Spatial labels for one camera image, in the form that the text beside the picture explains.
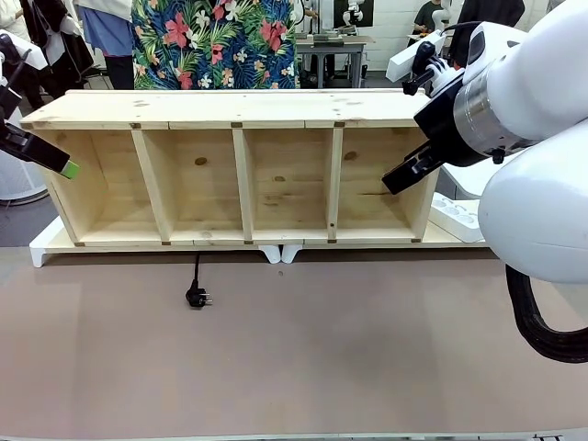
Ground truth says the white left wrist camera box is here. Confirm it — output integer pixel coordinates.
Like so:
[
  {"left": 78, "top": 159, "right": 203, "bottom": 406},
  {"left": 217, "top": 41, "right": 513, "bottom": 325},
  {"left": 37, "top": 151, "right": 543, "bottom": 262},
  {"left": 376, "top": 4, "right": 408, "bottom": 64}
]
[{"left": 0, "top": 29, "right": 49, "bottom": 70}]

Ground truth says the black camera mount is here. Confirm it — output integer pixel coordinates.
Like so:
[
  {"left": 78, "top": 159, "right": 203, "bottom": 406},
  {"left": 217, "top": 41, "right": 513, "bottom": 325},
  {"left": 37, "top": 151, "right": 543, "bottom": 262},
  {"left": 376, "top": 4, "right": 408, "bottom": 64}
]
[
  {"left": 0, "top": 34, "right": 31, "bottom": 121},
  {"left": 401, "top": 40, "right": 465, "bottom": 97}
]

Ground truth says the person in white clothes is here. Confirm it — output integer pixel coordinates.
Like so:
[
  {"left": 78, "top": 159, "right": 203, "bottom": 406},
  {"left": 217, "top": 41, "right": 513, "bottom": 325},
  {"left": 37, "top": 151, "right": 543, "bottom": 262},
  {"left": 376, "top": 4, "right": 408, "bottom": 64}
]
[{"left": 0, "top": 0, "right": 31, "bottom": 36}]

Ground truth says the person in dark green shirt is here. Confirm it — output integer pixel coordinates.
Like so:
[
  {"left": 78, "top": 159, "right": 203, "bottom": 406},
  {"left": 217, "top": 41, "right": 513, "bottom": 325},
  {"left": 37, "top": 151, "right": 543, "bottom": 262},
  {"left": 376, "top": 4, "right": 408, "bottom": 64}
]
[{"left": 413, "top": 0, "right": 454, "bottom": 47}]

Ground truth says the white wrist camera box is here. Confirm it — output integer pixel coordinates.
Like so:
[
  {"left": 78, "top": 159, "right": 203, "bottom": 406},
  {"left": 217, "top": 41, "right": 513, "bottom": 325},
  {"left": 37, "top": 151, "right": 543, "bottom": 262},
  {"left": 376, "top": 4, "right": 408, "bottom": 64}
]
[
  {"left": 388, "top": 30, "right": 447, "bottom": 84},
  {"left": 0, "top": 29, "right": 49, "bottom": 70}
]

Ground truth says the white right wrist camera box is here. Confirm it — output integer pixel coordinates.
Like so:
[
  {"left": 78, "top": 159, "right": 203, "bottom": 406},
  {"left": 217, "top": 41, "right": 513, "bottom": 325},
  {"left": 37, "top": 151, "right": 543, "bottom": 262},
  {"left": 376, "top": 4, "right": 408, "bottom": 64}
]
[{"left": 388, "top": 30, "right": 447, "bottom": 84}]

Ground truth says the black power cable with plug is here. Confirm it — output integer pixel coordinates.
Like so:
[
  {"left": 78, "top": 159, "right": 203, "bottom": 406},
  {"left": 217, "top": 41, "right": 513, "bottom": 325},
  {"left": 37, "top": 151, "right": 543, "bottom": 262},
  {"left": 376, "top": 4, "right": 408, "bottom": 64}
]
[{"left": 184, "top": 253, "right": 216, "bottom": 311}]

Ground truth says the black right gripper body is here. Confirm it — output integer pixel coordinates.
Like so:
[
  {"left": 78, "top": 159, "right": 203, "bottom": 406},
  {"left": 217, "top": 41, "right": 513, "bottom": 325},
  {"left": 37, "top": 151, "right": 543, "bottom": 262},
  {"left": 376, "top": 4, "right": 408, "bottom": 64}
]
[{"left": 413, "top": 81, "right": 479, "bottom": 166}]

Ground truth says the grey background work table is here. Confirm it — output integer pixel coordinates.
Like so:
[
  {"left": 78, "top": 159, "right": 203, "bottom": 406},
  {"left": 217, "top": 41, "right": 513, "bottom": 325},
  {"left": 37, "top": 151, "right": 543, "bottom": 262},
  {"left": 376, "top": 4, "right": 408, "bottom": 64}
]
[{"left": 295, "top": 31, "right": 377, "bottom": 88}]

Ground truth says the white power strip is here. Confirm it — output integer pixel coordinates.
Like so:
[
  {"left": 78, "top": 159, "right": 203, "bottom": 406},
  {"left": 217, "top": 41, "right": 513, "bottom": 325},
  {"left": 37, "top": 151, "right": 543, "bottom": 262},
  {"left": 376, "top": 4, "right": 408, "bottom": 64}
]
[{"left": 427, "top": 192, "right": 486, "bottom": 243}]

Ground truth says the person in blue shirt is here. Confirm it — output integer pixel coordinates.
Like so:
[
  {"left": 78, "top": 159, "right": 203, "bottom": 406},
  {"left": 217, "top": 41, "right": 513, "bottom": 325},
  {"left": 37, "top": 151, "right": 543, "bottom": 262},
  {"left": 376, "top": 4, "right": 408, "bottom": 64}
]
[{"left": 75, "top": 0, "right": 139, "bottom": 91}]

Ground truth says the white side table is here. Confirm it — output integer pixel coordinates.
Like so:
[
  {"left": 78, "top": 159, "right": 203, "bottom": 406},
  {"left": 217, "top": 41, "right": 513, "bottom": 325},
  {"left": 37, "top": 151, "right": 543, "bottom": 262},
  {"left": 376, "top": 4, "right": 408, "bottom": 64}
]
[{"left": 435, "top": 163, "right": 486, "bottom": 199}]

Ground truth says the black corrugated cable conduit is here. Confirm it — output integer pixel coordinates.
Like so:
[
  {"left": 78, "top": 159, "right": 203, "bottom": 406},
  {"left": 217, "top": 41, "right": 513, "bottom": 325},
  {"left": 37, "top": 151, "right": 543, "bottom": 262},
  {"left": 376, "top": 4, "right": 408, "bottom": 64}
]
[{"left": 504, "top": 264, "right": 588, "bottom": 364}]

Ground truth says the long wooden compartment shelf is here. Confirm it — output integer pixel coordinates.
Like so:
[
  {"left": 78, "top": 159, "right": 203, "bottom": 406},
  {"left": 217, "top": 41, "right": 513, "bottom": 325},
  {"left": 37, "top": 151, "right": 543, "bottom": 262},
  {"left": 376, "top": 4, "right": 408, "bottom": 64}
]
[{"left": 19, "top": 88, "right": 443, "bottom": 248}]

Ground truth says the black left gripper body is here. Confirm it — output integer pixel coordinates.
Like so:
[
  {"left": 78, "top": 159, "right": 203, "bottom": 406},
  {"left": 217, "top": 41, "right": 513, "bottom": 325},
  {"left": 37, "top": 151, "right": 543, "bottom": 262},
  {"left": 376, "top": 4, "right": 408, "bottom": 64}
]
[{"left": 0, "top": 119, "right": 34, "bottom": 161}]

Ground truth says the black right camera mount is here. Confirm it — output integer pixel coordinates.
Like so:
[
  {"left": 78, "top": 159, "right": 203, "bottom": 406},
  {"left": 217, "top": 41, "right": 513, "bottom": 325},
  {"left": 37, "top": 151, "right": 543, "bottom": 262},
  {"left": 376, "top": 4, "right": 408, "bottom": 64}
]
[{"left": 401, "top": 40, "right": 465, "bottom": 97}]

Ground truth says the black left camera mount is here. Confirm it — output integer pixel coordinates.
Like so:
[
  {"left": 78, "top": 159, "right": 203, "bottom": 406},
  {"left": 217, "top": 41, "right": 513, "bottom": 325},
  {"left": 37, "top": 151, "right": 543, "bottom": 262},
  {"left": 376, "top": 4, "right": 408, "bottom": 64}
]
[{"left": 0, "top": 34, "right": 31, "bottom": 121}]

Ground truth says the thin black camera cable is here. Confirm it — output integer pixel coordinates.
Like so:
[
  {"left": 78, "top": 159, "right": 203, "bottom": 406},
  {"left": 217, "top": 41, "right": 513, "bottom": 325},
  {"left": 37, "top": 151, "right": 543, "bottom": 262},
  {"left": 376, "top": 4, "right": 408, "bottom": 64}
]
[{"left": 440, "top": 20, "right": 483, "bottom": 38}]

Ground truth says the white slatted fan housing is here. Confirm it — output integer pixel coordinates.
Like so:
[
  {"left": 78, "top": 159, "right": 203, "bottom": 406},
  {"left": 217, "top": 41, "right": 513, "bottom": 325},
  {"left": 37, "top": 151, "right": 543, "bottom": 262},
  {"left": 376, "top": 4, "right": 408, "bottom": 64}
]
[{"left": 0, "top": 146, "right": 51, "bottom": 203}]

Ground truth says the person in floral shirt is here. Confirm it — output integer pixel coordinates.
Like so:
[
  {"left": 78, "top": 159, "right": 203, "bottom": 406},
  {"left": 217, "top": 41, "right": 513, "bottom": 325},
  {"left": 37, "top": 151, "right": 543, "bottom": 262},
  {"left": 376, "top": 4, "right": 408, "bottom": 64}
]
[{"left": 131, "top": 0, "right": 300, "bottom": 91}]

